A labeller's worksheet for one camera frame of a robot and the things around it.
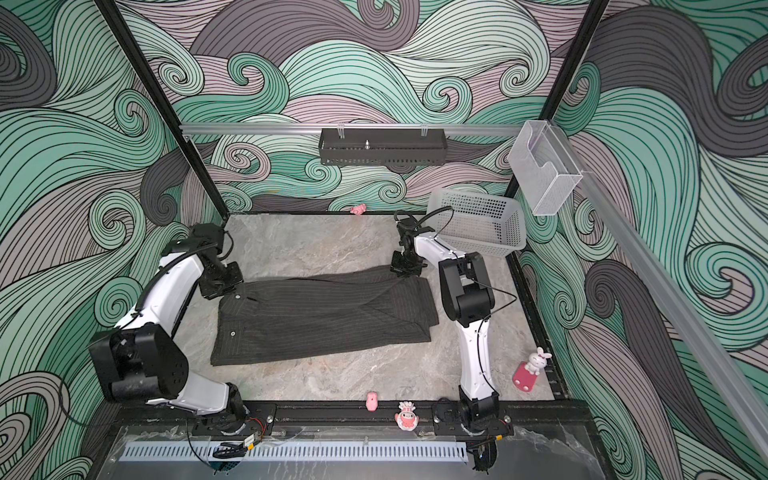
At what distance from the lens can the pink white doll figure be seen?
2.36 feet

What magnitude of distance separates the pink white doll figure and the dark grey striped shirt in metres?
0.18

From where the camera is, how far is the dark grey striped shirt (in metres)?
0.85
